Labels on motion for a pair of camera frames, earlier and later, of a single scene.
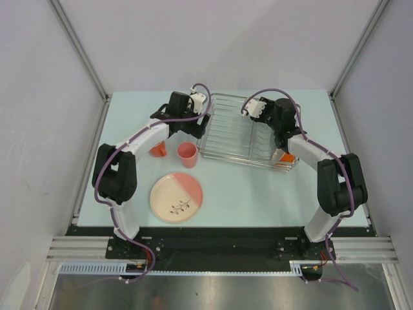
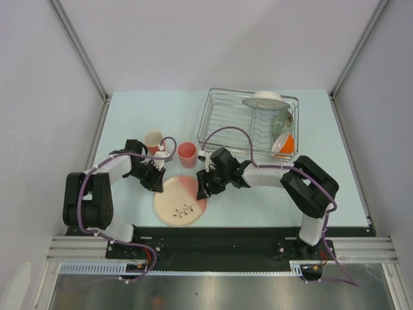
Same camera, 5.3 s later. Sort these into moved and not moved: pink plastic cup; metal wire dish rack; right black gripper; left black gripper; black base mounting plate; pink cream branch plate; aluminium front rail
Moved: left black gripper; right black gripper; pink cream branch plate
Not moved: black base mounting plate; pink plastic cup; metal wire dish rack; aluminium front rail
